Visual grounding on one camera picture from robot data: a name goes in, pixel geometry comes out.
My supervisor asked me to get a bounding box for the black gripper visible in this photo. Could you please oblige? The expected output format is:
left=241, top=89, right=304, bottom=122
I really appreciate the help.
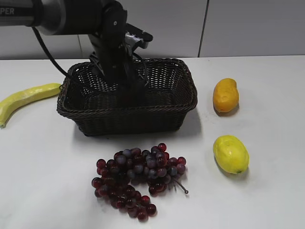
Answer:
left=89, top=34, right=148, bottom=105

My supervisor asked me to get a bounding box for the yellow banana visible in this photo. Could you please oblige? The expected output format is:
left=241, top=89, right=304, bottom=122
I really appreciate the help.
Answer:
left=0, top=83, right=61, bottom=128

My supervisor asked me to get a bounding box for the red grape bunch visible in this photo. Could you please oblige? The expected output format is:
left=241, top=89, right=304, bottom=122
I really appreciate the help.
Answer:
left=91, top=143, right=189, bottom=222

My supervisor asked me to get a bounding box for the black wicker basket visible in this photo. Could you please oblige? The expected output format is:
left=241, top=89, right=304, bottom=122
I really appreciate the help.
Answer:
left=57, top=58, right=198, bottom=136

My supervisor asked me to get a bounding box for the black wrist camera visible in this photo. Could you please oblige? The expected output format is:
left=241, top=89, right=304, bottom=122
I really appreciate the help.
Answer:
left=125, top=23, right=153, bottom=50

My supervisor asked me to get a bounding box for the orange mango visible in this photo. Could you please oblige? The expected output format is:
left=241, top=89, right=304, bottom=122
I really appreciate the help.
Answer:
left=213, top=78, right=239, bottom=113

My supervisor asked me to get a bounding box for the yellow lemon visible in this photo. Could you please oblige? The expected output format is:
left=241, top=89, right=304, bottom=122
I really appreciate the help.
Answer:
left=213, top=135, right=249, bottom=175

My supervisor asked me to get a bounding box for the black cable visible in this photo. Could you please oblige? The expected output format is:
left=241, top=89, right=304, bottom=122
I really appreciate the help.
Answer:
left=31, top=26, right=72, bottom=78

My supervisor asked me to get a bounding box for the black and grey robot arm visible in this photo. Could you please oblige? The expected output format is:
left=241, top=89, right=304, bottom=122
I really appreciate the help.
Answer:
left=0, top=0, right=153, bottom=106

